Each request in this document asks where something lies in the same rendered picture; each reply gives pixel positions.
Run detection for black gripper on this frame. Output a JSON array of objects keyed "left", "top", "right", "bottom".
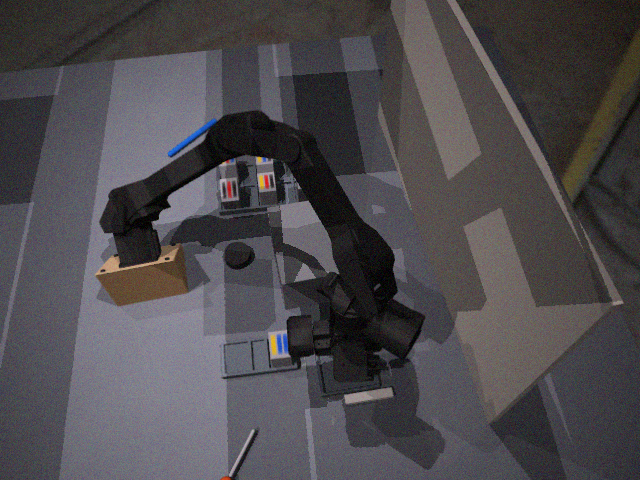
[{"left": 287, "top": 315, "right": 367, "bottom": 358}]

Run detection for large beige flat panel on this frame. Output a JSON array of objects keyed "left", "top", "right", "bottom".
[{"left": 378, "top": 0, "right": 624, "bottom": 425}]

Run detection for blue rod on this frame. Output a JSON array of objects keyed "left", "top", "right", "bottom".
[{"left": 168, "top": 119, "right": 217, "bottom": 157}]

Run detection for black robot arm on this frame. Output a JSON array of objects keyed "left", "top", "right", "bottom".
[{"left": 99, "top": 111, "right": 426, "bottom": 382}]

